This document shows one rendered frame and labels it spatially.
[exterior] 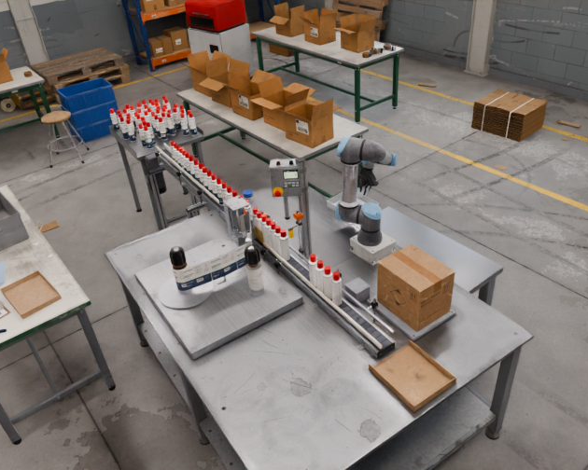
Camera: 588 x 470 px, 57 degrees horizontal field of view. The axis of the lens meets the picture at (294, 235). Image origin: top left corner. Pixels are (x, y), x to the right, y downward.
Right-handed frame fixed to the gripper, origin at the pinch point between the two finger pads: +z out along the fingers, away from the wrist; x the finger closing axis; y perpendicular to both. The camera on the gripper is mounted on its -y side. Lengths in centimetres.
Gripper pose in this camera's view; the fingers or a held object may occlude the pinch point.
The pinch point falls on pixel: (363, 197)
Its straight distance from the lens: 354.0
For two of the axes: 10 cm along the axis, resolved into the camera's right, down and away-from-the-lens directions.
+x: -8.1, 1.3, -5.8
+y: -5.7, -4.4, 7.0
